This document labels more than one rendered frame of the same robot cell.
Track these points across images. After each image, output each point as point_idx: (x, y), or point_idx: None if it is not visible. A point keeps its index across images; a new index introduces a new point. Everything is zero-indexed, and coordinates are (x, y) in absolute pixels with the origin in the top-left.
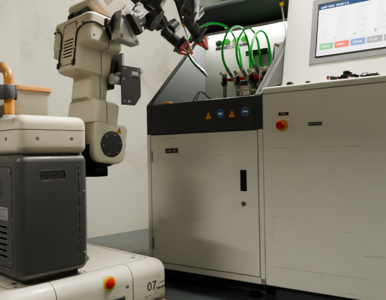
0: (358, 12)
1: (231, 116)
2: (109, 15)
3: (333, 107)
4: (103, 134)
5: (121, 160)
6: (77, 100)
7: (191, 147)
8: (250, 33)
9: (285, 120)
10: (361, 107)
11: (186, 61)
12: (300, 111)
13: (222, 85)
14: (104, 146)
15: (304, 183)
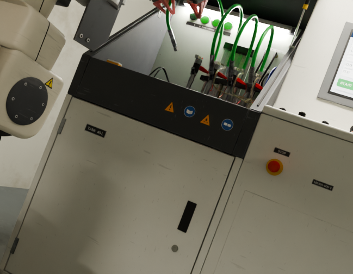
0: None
1: (203, 123)
2: None
3: None
4: (21, 78)
5: (32, 135)
6: None
7: (127, 138)
8: (238, 23)
9: (282, 162)
10: None
11: (150, 19)
12: (307, 158)
13: (192, 72)
14: (14, 101)
15: (274, 257)
